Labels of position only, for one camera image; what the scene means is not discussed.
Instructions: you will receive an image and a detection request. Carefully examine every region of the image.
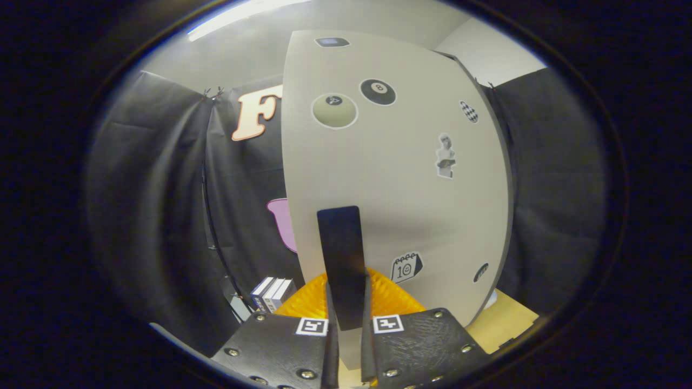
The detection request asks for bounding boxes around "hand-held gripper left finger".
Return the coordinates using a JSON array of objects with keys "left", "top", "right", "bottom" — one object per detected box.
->
[{"left": 211, "top": 273, "right": 340, "bottom": 389}]

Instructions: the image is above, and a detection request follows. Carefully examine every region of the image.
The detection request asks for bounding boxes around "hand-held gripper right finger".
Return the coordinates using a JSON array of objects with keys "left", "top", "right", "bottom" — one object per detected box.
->
[{"left": 360, "top": 269, "right": 491, "bottom": 389}]

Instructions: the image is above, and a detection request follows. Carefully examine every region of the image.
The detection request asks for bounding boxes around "black door handle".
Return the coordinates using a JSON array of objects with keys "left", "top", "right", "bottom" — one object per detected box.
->
[{"left": 317, "top": 205, "right": 368, "bottom": 331}]

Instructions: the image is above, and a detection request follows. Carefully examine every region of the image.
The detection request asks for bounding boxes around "beige cabinet door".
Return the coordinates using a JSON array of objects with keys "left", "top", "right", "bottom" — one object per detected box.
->
[{"left": 281, "top": 30, "right": 513, "bottom": 371}]

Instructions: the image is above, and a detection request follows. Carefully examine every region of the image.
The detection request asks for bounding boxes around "white spine book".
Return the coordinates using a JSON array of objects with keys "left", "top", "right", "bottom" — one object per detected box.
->
[{"left": 262, "top": 278, "right": 285, "bottom": 314}]

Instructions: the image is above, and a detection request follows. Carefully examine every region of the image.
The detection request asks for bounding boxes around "dark blue book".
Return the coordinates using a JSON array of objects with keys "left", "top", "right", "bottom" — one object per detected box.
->
[{"left": 250, "top": 277, "right": 274, "bottom": 313}]

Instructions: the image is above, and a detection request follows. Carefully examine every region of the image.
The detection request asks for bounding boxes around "black backdrop cloth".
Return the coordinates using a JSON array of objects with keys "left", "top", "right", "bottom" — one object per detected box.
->
[{"left": 86, "top": 68, "right": 606, "bottom": 357}]

